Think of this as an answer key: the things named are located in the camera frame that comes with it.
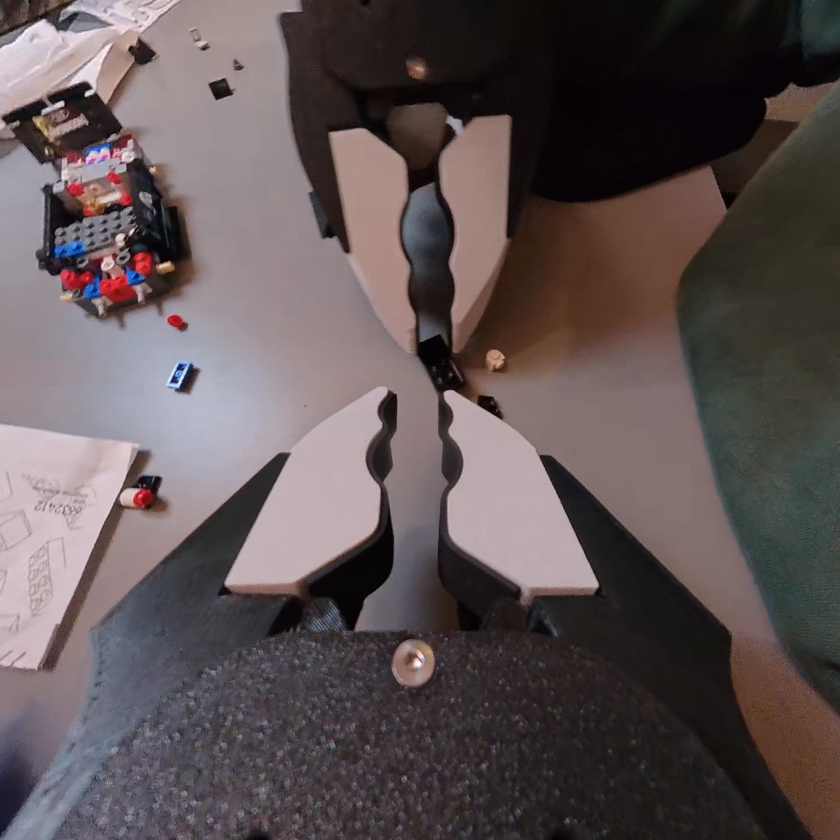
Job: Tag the cream round lego piece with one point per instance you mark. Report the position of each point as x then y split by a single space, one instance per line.
495 361

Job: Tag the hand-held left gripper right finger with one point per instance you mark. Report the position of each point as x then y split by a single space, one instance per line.
518 512

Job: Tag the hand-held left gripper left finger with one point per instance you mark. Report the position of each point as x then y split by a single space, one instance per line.
308 512

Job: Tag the red round lego stud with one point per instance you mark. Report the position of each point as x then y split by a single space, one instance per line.
176 322

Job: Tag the blue lego plate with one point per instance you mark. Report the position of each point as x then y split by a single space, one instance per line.
182 376

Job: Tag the person's right forearm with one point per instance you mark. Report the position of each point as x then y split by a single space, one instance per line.
656 85

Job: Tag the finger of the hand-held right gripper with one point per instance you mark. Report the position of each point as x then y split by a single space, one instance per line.
371 216
479 216

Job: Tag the printed white paper bag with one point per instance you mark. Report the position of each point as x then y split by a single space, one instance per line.
52 538

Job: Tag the black stickered lego panel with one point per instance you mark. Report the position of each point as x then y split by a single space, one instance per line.
62 128

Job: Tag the black lego slope piece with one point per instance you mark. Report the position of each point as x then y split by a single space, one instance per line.
490 407

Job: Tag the red white black lego piece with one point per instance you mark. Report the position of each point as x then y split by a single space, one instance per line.
140 495

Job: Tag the lego car model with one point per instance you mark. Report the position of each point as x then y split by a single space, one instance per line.
108 229

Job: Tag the small printed paper sheet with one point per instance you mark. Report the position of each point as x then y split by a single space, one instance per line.
124 12

